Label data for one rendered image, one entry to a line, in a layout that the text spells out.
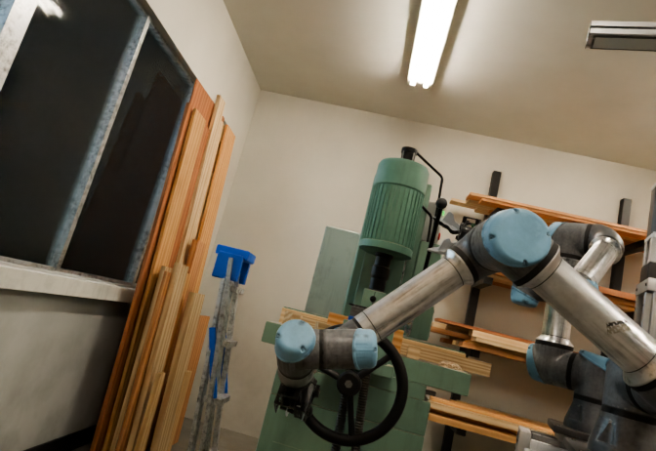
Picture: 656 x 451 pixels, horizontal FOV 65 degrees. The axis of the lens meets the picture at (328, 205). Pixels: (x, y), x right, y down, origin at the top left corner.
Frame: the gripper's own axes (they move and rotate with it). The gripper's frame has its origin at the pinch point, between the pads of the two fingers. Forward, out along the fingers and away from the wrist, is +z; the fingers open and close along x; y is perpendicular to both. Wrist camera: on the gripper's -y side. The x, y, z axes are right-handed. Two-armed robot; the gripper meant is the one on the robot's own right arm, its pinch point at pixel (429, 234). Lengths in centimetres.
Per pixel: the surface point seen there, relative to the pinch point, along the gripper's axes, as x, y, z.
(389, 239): 0.8, -5.0, 11.6
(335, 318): 22.7, -22.0, 22.0
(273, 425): 54, -35, 30
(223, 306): -11, -78, 80
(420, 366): 32.8, -19.7, -5.3
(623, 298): -147, -145, -135
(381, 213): -6.2, -1.1, 16.0
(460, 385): 34.3, -21.0, -16.8
